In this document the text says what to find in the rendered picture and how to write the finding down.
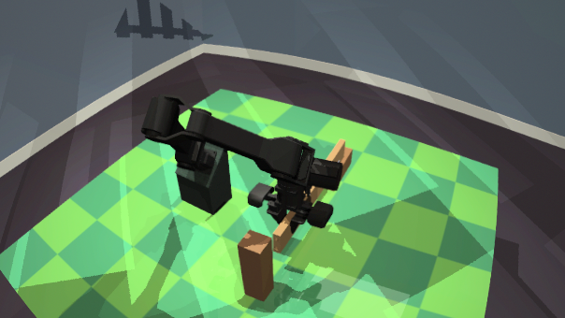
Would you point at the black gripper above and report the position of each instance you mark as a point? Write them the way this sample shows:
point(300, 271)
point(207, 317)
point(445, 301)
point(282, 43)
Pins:
point(290, 198)

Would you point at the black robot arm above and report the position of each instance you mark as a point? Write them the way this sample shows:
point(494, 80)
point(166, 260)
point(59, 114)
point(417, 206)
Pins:
point(279, 156)

